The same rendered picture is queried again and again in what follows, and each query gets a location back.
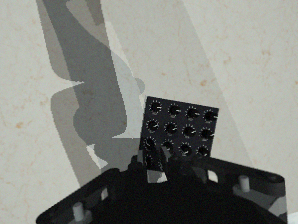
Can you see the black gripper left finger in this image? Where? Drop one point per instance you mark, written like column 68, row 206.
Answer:
column 85, row 204

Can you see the black knob box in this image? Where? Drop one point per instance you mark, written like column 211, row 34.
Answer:
column 185, row 128

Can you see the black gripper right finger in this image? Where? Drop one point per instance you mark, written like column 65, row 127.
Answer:
column 262, row 187

